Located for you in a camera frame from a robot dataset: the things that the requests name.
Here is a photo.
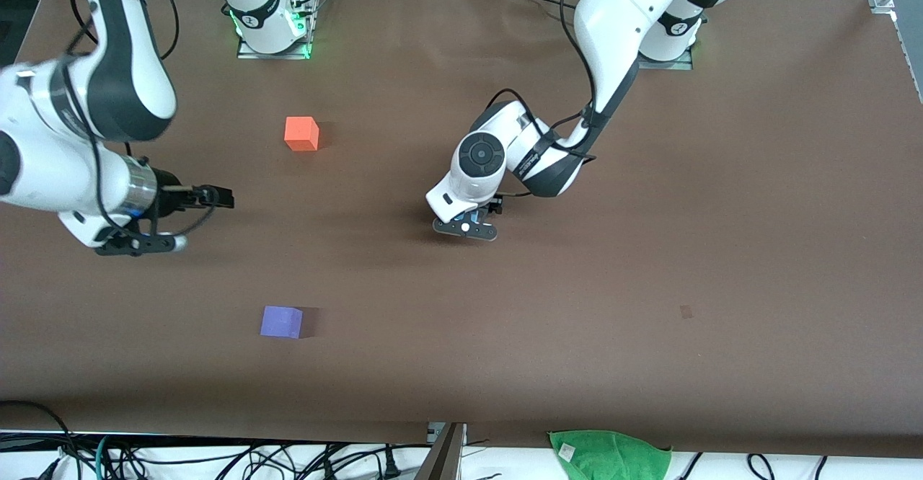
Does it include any orange foam block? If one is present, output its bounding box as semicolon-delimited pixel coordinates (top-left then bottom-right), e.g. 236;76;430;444
284;116;320;152

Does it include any purple foam block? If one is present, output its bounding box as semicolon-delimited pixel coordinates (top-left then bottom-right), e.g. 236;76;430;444
260;306;318;339

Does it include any brown table cover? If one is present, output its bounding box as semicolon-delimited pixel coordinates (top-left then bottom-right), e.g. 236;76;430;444
0;0;923;459

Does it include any green cloth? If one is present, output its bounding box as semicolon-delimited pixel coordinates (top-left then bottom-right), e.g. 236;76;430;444
548;430;674;480

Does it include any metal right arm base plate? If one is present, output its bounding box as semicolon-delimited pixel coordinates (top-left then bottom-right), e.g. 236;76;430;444
237;0;319;61

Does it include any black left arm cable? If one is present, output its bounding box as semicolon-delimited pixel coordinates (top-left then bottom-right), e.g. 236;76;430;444
485;0;601;167

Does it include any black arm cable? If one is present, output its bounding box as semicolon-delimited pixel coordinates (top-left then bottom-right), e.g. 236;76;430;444
65;0;221;239
485;0;601;167

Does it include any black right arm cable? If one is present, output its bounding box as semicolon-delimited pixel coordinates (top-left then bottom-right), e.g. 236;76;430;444
65;0;221;239

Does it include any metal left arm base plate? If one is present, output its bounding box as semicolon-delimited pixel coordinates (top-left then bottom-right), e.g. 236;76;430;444
637;42;694;71

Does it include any black looped cable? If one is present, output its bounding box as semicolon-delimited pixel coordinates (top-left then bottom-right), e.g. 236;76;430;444
0;401;76;480

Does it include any aluminium frame post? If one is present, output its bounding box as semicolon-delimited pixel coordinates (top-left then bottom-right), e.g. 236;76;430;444
415;422;467;480

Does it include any teal cable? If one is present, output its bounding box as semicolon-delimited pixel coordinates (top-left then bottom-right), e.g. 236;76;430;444
95;435;118;480

